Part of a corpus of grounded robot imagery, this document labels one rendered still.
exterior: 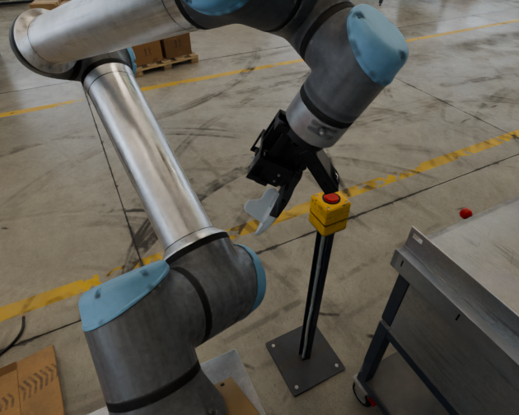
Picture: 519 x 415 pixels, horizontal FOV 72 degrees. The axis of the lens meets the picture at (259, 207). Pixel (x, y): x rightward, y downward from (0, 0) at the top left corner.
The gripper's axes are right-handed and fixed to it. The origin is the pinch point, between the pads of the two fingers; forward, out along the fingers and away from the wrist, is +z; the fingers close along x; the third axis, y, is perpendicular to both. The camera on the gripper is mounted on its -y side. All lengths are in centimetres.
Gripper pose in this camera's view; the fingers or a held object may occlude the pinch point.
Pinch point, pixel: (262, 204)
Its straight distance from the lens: 69.3
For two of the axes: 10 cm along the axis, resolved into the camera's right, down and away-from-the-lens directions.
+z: -4.4, 5.4, 7.2
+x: -0.9, 7.7, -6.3
